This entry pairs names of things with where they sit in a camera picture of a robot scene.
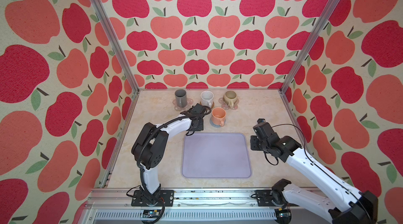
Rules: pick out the white mug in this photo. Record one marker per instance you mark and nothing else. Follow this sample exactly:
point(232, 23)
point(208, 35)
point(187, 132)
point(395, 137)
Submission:
point(206, 96)

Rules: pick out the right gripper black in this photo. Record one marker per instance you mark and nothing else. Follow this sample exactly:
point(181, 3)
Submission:
point(253, 140)

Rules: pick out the lavender silicone tray mat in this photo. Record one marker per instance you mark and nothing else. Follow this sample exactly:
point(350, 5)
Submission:
point(216, 155)

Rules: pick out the aluminium frame post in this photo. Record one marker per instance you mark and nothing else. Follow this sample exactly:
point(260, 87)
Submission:
point(318, 27)
point(115, 44)

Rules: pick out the beige mug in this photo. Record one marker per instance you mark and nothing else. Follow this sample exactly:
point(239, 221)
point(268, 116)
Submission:
point(230, 99)

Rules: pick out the orange mug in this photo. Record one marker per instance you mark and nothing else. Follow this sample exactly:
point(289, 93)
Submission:
point(218, 114)

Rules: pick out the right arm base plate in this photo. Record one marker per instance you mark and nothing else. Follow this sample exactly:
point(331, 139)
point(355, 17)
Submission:
point(270, 198)

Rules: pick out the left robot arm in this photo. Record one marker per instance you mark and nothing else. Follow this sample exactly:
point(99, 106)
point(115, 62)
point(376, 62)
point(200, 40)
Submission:
point(150, 145)

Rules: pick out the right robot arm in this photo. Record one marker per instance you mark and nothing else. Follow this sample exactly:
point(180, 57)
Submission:
point(341, 203)

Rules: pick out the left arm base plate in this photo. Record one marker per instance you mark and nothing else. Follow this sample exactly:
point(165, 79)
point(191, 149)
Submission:
point(141, 199)

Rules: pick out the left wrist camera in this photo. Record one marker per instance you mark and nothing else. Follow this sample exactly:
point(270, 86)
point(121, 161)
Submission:
point(198, 109)

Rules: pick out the grey round knitted coaster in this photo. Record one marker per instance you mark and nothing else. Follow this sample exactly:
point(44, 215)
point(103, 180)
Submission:
point(219, 124)

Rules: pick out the left aluminium frame post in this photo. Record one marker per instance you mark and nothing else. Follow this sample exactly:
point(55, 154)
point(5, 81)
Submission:
point(115, 44)

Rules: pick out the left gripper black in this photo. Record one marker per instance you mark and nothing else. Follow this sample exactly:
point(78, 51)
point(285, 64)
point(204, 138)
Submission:
point(201, 126)

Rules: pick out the grey mug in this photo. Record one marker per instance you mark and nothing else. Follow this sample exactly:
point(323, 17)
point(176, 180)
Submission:
point(180, 97)

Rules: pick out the right aluminium frame post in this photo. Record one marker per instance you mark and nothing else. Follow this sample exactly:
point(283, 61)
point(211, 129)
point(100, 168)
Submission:
point(318, 27)

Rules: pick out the pink flower coaster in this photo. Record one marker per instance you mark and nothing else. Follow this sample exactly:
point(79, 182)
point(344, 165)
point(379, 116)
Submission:
point(225, 106)
point(189, 105)

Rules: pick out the front aluminium rail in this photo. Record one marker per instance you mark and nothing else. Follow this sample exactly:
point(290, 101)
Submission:
point(193, 206)

